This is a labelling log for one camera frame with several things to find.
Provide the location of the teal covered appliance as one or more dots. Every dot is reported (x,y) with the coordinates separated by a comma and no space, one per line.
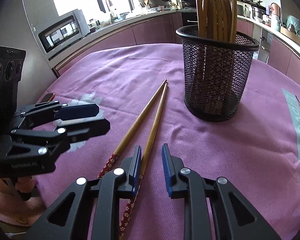
(293,25)

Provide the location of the black camera box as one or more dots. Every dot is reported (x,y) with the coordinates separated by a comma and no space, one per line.
(11,65)

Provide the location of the steel pot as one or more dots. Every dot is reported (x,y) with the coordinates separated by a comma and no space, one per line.
(258,11)

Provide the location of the black built-in oven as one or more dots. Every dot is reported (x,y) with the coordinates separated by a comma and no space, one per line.
(189,18)

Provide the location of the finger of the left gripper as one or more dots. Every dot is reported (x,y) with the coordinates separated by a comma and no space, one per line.
(85,128)
(77,111)

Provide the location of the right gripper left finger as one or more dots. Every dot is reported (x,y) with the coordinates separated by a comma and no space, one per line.
(90,209)

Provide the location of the black mesh utensil cup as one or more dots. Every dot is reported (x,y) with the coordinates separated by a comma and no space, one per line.
(215,73)

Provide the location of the pink floral tablecloth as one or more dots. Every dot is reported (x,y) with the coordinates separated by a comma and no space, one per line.
(258,149)

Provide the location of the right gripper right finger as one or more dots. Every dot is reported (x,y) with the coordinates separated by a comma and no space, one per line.
(213,209)

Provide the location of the pink sleeve forearm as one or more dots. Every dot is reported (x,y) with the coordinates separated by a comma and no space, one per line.
(14,211)

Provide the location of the smartphone on table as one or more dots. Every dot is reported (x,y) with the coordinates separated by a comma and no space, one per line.
(47,98)

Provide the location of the black range hood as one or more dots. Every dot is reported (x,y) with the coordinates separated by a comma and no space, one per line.
(187,0)

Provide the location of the white microwave oven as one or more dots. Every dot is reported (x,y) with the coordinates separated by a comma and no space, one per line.
(71,27)

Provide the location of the person's left hand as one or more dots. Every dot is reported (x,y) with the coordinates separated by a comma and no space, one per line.
(24,186)

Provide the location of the pink thermos jug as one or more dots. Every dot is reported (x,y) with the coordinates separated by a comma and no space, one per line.
(275,9)

